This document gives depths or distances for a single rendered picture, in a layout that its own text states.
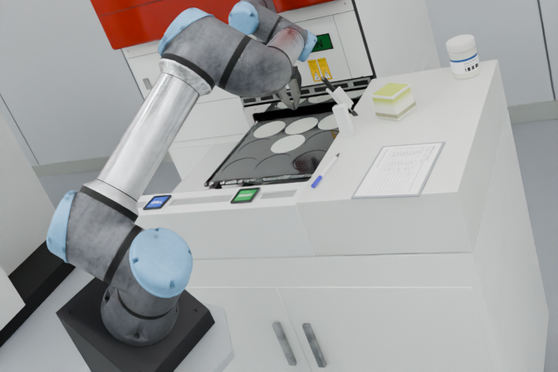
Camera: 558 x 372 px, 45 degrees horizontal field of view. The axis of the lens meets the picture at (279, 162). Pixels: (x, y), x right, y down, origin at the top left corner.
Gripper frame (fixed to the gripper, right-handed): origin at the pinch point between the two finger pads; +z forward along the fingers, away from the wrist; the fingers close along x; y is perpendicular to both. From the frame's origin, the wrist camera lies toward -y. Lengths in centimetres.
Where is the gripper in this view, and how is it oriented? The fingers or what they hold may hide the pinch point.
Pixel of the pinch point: (293, 106)
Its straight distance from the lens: 187.9
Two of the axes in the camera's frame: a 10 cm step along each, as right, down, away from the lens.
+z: 3.1, 8.5, 4.2
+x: -9.4, 3.3, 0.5
